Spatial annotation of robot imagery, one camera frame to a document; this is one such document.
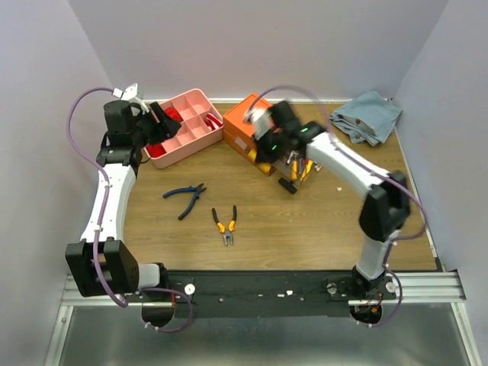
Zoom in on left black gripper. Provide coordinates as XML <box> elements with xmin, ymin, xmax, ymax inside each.
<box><xmin>131</xmin><ymin>101</ymin><xmax>183</xmax><ymax>146</ymax></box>

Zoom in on orange screwdriver long shaft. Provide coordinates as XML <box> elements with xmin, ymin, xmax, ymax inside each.
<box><xmin>291</xmin><ymin>160</ymin><xmax>299</xmax><ymax>181</ymax></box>

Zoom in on clear plastic drawer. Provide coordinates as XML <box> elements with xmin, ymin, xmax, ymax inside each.
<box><xmin>272</xmin><ymin>150</ymin><xmax>322</xmax><ymax>188</ymax></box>

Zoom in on yellow screwdriver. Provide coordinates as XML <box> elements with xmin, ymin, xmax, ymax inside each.
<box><xmin>302</xmin><ymin>160</ymin><xmax>314</xmax><ymax>176</ymax></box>

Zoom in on orange two-drawer box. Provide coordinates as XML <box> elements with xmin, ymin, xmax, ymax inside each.
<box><xmin>223</xmin><ymin>93</ymin><xmax>275</xmax><ymax>176</ymax></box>

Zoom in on black rubber mallet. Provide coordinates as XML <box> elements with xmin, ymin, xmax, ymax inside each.
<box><xmin>278</xmin><ymin>178</ymin><xmax>297</xmax><ymax>194</ymax></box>

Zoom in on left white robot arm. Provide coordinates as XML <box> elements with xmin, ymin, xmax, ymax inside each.
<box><xmin>65</xmin><ymin>100</ymin><xmax>181</xmax><ymax>307</ymax></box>

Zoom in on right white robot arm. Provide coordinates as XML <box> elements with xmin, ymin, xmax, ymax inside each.
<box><xmin>245</xmin><ymin>101</ymin><xmax>411</xmax><ymax>299</ymax></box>

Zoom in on red rolled cloth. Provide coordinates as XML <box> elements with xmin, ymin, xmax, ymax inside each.
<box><xmin>165</xmin><ymin>108</ymin><xmax>183</xmax><ymax>122</ymax></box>

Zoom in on red cloth front compartment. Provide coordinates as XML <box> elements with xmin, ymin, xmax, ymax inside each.
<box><xmin>146</xmin><ymin>143</ymin><xmax>166</xmax><ymax>159</ymax></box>

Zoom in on pink divided organizer tray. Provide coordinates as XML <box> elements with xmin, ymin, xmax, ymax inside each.
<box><xmin>148</xmin><ymin>88</ymin><xmax>223</xmax><ymax>169</ymax></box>

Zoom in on red white striped cloth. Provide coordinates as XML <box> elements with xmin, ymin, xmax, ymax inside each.
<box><xmin>204</xmin><ymin>113</ymin><xmax>223</xmax><ymax>131</ymax></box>

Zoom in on blue denim cloth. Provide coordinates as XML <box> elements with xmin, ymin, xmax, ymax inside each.
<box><xmin>329</xmin><ymin>91</ymin><xmax>403</xmax><ymax>146</ymax></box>

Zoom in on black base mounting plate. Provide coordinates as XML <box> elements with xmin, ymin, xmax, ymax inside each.
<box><xmin>130</xmin><ymin>270</ymin><xmax>396</xmax><ymax>319</ymax></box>

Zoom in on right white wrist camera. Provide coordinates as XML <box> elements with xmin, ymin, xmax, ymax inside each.
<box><xmin>244</xmin><ymin>108</ymin><xmax>272</xmax><ymax>140</ymax></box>

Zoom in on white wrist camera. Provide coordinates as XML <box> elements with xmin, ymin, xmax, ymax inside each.
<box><xmin>244</xmin><ymin>108</ymin><xmax>272</xmax><ymax>140</ymax></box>
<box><xmin>111</xmin><ymin>83</ymin><xmax>149</xmax><ymax>114</ymax></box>

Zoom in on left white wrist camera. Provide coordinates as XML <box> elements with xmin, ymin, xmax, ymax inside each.
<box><xmin>111</xmin><ymin>83</ymin><xmax>149</xmax><ymax>114</ymax></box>

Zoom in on blue handled cutting pliers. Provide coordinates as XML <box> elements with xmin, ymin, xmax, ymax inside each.
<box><xmin>162</xmin><ymin>182</ymin><xmax>209</xmax><ymax>221</ymax></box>

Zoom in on orange black handled pliers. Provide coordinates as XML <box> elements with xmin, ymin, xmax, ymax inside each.
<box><xmin>211</xmin><ymin>205</ymin><xmax>237</xmax><ymax>246</ymax></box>

